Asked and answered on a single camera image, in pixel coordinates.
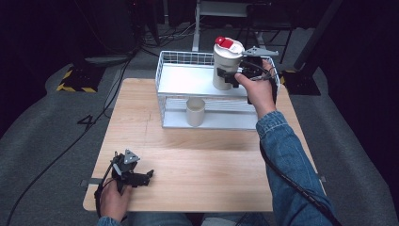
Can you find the person's leg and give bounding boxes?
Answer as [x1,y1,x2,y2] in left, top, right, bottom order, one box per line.
[201,212,277,226]
[126,212,193,226]

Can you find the white wire shelf rack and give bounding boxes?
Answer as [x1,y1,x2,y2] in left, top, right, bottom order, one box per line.
[154,50,281,132]

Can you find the right hand-held gripper black cable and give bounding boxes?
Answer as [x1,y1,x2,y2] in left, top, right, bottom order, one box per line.
[259,140,343,226]

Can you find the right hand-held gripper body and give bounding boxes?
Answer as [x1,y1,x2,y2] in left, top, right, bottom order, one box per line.
[239,46,279,81]

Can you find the person's right hand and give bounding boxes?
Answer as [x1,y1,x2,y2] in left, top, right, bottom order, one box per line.
[234,59,279,119]

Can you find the left hand-held gripper black cable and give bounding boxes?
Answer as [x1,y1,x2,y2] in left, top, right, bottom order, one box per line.
[93,161,116,218]

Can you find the white cup with red lid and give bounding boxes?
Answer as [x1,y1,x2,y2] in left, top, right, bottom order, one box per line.
[212,36,246,91]

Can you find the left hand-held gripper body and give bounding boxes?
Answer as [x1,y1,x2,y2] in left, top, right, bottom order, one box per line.
[110,149,149,193]

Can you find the black yellow striped base plate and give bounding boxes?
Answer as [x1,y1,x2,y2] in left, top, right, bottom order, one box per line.
[56,64,106,94]
[279,69,322,96]

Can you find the person's left leg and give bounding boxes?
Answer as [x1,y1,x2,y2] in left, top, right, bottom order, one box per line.
[126,212,193,226]

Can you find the white metal stand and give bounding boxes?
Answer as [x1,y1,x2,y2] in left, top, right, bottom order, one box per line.
[191,0,252,53]

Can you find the hand-held gripper black cable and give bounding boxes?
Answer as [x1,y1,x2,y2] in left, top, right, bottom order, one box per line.
[93,161,116,218]
[259,140,343,226]

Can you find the bundle of floor cables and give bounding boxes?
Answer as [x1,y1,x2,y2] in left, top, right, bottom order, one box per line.
[137,20,197,50]

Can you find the black metal chair frame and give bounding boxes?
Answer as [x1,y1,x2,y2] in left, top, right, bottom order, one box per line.
[234,2,297,65]

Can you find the person's right leg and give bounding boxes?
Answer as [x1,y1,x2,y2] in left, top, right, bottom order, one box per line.
[201,212,277,226]

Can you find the dark slanted post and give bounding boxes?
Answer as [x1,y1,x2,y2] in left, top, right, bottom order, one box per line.
[293,0,345,72]

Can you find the long black floor cable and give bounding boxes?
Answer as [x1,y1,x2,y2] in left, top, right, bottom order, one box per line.
[5,55,135,226]

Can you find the person's left hand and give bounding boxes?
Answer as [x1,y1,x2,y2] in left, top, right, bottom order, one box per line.
[99,180,134,222]

